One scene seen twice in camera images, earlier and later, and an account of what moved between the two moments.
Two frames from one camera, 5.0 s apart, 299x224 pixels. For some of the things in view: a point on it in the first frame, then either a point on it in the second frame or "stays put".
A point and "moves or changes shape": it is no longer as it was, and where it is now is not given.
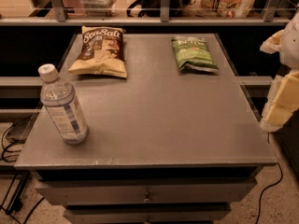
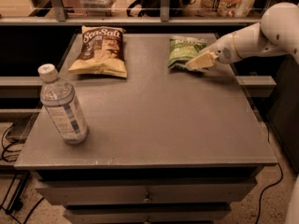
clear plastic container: x=96 y=1 stays put
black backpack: x=150 y=1 stays put
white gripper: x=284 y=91 → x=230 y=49
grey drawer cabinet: x=163 y=146 stays put
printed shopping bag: x=228 y=1 stays put
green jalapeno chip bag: x=193 y=54 moves or changes shape
